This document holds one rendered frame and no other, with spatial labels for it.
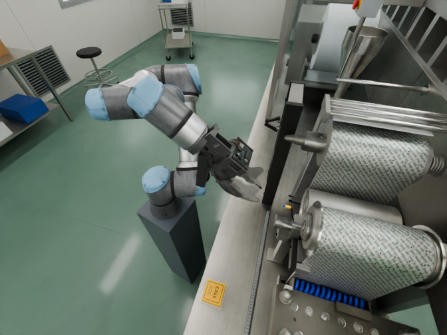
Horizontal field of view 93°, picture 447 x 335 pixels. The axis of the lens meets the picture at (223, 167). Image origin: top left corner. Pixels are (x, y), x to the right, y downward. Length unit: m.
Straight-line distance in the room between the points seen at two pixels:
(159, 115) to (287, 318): 0.65
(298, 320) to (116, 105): 0.75
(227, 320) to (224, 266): 0.17
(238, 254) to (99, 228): 1.58
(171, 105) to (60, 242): 2.06
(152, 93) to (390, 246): 0.60
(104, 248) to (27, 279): 0.56
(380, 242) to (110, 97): 0.69
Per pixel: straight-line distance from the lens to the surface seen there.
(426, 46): 1.25
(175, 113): 0.42
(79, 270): 2.17
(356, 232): 0.60
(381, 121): 0.69
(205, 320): 0.88
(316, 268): 0.71
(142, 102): 0.43
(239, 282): 0.90
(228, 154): 0.44
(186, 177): 0.85
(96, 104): 0.57
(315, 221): 0.58
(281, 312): 0.77
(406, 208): 0.94
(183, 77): 0.88
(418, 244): 0.66
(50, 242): 2.43
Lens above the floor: 1.78
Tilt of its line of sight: 48 degrees down
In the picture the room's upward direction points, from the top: straight up
